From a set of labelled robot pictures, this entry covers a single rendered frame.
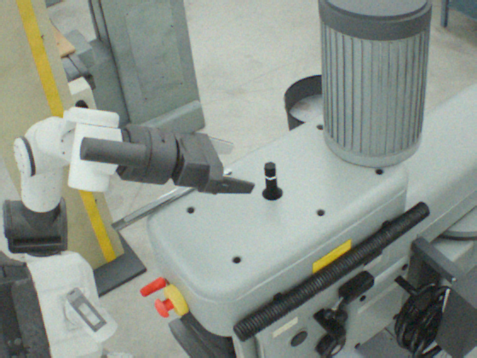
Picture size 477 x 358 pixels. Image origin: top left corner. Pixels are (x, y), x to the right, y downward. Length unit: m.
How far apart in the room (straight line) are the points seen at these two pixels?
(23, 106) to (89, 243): 0.97
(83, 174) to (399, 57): 0.53
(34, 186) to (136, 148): 0.41
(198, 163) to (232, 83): 3.77
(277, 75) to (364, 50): 3.76
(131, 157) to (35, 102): 1.95
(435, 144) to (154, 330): 2.18
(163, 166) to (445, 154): 0.70
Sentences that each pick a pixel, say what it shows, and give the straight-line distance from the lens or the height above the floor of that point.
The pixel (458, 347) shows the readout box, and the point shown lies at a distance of 1.32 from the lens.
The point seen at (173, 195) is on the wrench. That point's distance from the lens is 1.14.
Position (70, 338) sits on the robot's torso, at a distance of 1.44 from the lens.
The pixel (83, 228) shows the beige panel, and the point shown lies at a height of 0.36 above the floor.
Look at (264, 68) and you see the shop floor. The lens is 4.86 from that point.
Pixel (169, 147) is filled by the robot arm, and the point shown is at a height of 2.08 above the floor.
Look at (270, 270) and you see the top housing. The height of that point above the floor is 1.87.
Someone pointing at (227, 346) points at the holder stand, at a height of 0.96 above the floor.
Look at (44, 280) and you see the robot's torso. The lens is 1.40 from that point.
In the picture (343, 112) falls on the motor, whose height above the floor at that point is 2.00.
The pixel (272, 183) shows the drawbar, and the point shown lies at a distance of 1.10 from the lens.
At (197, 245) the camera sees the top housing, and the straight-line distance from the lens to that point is 1.06.
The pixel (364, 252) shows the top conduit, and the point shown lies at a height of 1.80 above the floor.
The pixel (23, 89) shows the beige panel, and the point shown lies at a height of 1.29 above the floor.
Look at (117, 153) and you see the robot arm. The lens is 0.90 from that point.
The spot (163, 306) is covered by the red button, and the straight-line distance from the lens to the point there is 1.14.
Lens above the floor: 2.69
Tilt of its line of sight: 43 degrees down
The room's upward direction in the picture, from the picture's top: 8 degrees counter-clockwise
